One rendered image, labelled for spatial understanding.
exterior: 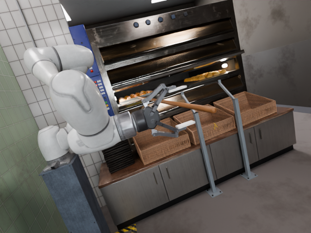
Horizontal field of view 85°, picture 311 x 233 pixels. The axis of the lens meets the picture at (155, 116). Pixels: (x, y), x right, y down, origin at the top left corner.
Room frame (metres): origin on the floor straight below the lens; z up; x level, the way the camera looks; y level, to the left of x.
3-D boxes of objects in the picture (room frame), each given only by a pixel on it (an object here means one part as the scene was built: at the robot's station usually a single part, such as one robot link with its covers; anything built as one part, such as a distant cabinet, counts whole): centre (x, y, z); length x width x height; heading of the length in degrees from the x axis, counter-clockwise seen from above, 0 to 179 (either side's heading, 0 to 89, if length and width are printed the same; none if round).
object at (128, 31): (2.29, -0.47, 2.00); 1.80 x 0.08 x 0.21; 102
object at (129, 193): (1.96, -0.42, 0.29); 2.42 x 0.56 x 0.58; 102
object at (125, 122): (0.56, 0.10, 1.27); 0.09 x 0.06 x 0.09; 11
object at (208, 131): (2.00, -0.54, 0.72); 0.56 x 0.49 x 0.28; 104
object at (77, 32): (2.95, 0.75, 1.08); 1.93 x 0.16 x 2.15; 12
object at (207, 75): (2.81, -0.95, 1.21); 0.61 x 0.48 x 0.06; 12
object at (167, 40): (2.26, -0.47, 1.80); 1.79 x 0.11 x 0.19; 102
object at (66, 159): (1.16, 0.76, 1.03); 0.22 x 0.18 x 0.06; 10
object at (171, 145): (1.88, 0.04, 0.72); 0.56 x 0.49 x 0.28; 103
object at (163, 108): (2.26, -0.47, 1.02); 1.79 x 0.11 x 0.19; 102
